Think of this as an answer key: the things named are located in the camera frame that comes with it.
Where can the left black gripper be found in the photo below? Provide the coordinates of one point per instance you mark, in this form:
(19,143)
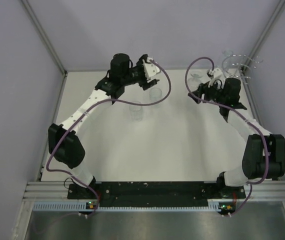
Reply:
(145,84)

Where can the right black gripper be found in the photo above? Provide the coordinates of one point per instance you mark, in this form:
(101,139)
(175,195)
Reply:
(204,88)

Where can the clear patterned wine glass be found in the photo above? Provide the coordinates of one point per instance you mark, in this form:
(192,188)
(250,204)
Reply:
(155,94)

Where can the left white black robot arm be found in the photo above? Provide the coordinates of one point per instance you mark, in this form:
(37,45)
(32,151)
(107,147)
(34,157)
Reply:
(64,139)

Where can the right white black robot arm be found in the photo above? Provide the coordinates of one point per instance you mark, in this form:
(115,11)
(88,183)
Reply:
(264,153)

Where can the chrome wine glass rack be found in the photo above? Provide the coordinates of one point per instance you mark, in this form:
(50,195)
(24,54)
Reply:
(236,66)

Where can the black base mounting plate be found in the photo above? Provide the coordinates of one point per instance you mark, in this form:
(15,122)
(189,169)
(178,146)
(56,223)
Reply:
(155,193)

